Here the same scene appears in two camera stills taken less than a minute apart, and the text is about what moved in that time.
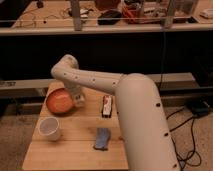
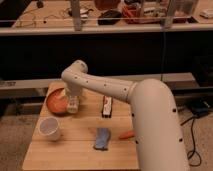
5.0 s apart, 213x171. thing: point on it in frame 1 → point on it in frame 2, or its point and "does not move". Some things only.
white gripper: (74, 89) does not move
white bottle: (79, 100) → (73, 104)
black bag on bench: (109, 17) does not move
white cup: (48, 128) does not move
